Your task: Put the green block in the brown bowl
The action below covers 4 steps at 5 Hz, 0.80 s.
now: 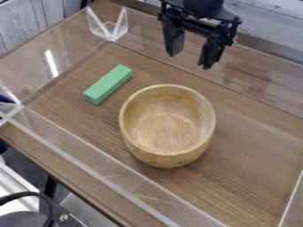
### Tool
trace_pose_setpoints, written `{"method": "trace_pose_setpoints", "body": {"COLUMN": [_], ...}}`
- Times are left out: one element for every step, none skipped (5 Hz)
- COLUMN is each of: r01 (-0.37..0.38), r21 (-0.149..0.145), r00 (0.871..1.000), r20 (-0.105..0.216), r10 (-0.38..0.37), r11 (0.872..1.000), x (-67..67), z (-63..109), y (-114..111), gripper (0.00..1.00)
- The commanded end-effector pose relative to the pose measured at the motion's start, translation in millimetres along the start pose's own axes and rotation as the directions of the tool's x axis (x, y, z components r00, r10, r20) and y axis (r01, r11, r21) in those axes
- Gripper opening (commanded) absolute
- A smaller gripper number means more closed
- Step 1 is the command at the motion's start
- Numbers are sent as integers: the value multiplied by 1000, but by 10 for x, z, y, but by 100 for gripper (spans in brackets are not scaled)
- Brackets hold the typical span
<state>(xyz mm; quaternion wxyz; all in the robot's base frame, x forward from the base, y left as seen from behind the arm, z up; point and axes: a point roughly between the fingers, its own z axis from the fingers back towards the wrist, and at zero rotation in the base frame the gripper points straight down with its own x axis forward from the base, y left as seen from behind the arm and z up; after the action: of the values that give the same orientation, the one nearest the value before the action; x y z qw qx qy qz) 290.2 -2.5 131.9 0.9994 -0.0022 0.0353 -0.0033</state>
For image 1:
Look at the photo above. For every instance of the green rectangular block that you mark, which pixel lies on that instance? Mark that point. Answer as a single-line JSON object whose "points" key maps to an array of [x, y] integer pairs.
{"points": [[107, 84]]}

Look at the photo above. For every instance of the clear acrylic tray enclosure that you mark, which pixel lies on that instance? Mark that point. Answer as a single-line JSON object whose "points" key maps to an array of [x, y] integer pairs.
{"points": [[246, 181]]}

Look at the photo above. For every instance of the brown wooden bowl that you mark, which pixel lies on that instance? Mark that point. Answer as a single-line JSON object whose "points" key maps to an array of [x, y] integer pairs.
{"points": [[167, 124]]}

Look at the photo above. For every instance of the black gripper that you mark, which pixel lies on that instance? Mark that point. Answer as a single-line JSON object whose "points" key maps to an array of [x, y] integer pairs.
{"points": [[206, 18]]}

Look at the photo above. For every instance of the grey metal base plate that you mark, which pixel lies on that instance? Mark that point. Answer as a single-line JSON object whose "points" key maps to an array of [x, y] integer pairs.
{"points": [[35, 219]]}

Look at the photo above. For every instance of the black table leg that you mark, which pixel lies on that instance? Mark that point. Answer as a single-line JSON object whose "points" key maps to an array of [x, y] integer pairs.
{"points": [[51, 186]]}

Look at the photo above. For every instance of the clear acrylic corner bracket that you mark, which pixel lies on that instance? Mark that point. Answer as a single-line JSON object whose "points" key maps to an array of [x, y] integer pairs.
{"points": [[109, 30]]}

